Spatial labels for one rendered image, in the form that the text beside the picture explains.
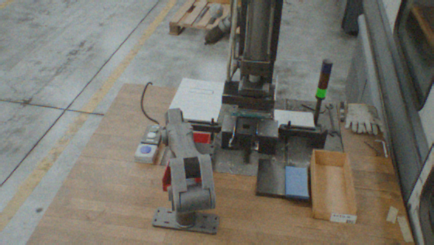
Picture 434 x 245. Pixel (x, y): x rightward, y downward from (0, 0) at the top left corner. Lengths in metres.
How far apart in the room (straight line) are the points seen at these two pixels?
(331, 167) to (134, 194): 0.69
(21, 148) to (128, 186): 1.82
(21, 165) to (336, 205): 2.18
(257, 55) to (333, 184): 0.51
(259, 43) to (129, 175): 0.62
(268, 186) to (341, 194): 0.24
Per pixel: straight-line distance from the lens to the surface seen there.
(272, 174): 1.42
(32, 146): 3.15
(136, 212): 1.33
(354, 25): 4.58
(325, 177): 1.47
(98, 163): 1.52
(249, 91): 1.35
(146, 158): 1.47
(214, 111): 1.71
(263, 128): 1.50
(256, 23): 1.26
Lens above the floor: 1.91
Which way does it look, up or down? 38 degrees down
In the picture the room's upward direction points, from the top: 1 degrees clockwise
